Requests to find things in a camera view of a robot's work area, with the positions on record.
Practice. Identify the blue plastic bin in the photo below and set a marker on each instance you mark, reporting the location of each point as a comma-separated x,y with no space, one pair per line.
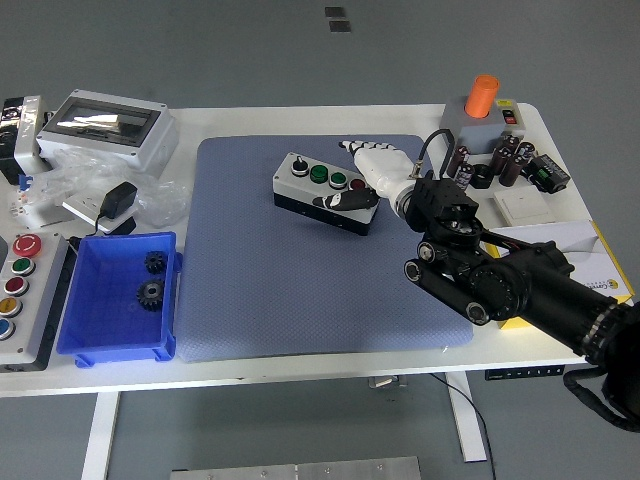
115,320

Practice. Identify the grey enclosure with clear lid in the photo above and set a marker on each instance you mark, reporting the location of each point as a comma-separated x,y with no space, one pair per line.
107,130

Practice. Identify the clear plastic bag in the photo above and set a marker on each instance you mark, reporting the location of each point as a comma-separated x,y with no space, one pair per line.
160,200

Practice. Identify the orange cylinder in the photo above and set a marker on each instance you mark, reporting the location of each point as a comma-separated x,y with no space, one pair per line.
481,97

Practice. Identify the dark floor socket cover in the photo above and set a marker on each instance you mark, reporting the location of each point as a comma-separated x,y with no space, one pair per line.
339,26
334,12

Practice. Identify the yellow white cardboard box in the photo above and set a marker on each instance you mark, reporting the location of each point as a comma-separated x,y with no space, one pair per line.
585,240

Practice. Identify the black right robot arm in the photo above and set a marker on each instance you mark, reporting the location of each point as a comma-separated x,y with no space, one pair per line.
520,285

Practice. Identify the grey switch box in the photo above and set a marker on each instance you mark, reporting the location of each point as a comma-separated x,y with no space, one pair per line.
482,132

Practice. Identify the black module with green terminal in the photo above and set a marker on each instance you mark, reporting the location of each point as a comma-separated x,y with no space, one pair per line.
547,175

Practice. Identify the white table leg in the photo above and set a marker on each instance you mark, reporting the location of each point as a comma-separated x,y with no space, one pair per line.
467,420
100,435

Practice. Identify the grey metal plate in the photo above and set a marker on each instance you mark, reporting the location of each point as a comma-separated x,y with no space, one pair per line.
295,470

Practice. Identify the black electrical device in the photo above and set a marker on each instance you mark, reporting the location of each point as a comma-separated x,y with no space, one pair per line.
7,140

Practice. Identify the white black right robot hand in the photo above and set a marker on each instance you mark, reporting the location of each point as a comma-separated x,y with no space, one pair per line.
380,167

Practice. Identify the black table height controller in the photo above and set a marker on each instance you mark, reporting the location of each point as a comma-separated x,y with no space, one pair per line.
525,372

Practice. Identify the metal bracket under table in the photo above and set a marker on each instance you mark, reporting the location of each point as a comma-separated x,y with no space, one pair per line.
387,382

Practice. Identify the dark brown capacitor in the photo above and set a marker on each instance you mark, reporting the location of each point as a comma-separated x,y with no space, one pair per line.
461,159
466,177
525,150
510,142
500,160
512,171

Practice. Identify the black power adapter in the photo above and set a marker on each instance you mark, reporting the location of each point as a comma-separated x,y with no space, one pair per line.
117,199

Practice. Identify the blue-grey textured mat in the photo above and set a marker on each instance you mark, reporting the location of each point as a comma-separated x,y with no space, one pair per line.
300,280

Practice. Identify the small black gear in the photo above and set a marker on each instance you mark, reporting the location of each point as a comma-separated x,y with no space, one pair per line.
155,262

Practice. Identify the white breaker with blue lever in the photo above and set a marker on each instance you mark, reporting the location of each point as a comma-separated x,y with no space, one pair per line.
25,205

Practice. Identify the white wall switch plate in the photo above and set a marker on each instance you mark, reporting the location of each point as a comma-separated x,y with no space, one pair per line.
525,206

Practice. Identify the grey five-button control box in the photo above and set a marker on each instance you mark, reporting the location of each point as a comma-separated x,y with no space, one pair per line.
30,305

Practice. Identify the grey four-button control box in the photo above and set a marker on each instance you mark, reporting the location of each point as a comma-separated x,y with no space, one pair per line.
300,192

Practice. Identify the large black gear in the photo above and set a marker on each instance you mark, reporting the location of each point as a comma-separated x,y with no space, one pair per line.
150,295

